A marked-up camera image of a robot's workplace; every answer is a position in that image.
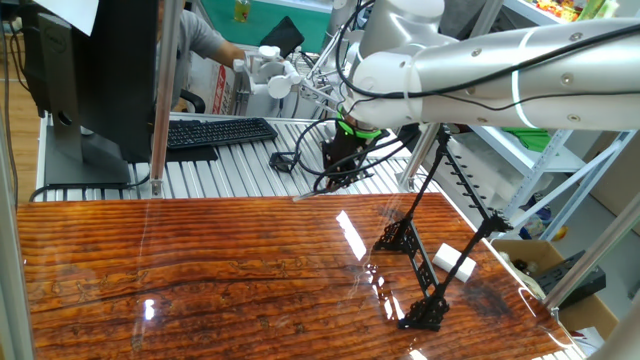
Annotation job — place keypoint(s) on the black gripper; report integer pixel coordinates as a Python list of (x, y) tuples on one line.
[(345, 150)]

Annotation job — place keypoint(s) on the thin black pen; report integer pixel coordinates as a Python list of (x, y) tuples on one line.
[(305, 196)]

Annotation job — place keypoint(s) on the bare forearm of operator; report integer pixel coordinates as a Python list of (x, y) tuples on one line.
[(230, 54)]

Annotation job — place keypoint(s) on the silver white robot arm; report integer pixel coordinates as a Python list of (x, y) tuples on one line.
[(500, 75)]

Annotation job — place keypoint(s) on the black pen rack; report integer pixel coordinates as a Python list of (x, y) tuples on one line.
[(425, 315)]

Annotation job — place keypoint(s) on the small black folding stand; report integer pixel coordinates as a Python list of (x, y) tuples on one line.
[(281, 161)]

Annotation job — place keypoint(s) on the white articulated device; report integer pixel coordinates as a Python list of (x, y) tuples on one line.
[(272, 75)]

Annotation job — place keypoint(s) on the white foam block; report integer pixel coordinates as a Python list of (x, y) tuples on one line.
[(450, 260)]

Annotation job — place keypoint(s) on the black keyboard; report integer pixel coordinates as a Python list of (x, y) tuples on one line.
[(220, 132)]

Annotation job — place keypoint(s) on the black desk pad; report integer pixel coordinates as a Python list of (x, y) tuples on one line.
[(192, 154)]

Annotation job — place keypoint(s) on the black tablet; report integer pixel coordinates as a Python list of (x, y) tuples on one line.
[(282, 35)]

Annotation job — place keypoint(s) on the black chair armrest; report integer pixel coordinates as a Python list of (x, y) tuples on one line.
[(192, 100)]

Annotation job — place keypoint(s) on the green plastic bag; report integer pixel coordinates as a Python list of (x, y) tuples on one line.
[(530, 139)]

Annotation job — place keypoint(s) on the wood grain table mat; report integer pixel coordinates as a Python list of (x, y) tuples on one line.
[(200, 300)]

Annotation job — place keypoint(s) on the cardboard box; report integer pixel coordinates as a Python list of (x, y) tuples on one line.
[(530, 250)]

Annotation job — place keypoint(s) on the dark grey panel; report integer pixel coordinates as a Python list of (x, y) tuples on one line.
[(460, 17)]

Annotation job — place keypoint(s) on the yellow drink bottle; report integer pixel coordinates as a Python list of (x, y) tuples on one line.
[(242, 10)]

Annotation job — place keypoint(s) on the person in grey shirt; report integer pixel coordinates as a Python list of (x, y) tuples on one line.
[(200, 35)]

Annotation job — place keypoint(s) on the green board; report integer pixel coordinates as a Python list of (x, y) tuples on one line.
[(220, 15)]

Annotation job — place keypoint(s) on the black plastic case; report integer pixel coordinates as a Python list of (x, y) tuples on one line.
[(570, 280)]

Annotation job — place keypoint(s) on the white metal shelf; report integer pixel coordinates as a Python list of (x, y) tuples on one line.
[(530, 10)]

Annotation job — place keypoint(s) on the black computer monitor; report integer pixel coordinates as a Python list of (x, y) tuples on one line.
[(115, 75)]

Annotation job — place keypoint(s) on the pale green plastic bottle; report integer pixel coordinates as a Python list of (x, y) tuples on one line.
[(609, 7)]

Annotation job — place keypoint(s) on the white paper sheet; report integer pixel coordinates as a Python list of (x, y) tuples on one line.
[(65, 12)]

